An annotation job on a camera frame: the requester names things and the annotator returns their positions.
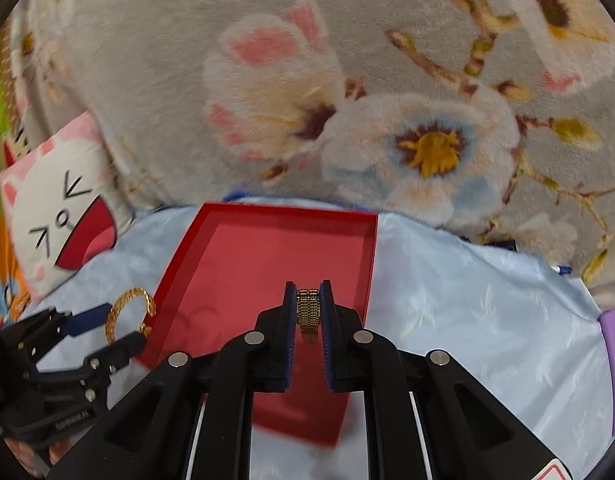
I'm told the grey floral plush blanket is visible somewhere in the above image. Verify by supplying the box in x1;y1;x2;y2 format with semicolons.
0;0;615;310

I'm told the light blue palm-print sheet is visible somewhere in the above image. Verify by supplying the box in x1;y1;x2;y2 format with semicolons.
42;207;613;479

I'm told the white cat face pillow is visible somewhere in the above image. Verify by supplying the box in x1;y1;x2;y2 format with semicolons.
0;113;132;302

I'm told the red jewelry tray box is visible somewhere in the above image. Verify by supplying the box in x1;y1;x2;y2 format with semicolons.
137;201;380;449

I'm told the gold wrist watch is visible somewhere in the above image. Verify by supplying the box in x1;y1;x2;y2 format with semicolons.
296;288;321;344

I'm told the gold bead bracelet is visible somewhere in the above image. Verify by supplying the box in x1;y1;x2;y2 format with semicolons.
104;286;158;345

